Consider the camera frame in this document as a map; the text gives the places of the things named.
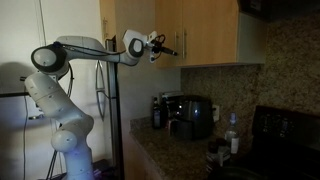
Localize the wooden base cabinet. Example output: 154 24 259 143
122 132 165 180

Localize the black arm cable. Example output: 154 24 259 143
54 41 130 57

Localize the range hood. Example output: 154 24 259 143
237 0 320 23

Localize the dark glass bottle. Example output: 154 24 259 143
152 95 163 130

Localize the spice jar dark lid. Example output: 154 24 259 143
206 141 220 165
216 138 231 158

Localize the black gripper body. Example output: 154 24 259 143
147 30 169 64

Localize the black kitchen stove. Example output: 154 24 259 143
229 105 320 180

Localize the tall wooden cabinet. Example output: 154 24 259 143
99 0 117 40

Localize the thin wall cable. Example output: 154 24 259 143
21 96 27 180

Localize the black air fryer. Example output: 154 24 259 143
168 94 215 141

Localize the white wall outlet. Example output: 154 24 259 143
212 104 221 123

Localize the clear plastic water bottle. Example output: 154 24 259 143
224 112 241 155

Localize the dark frying pan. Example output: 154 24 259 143
208 165 268 180

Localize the wooden cabinet door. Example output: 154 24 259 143
154 0 184 69
181 0 240 67

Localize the wooden wall cabinet body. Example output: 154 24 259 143
154 0 267 69

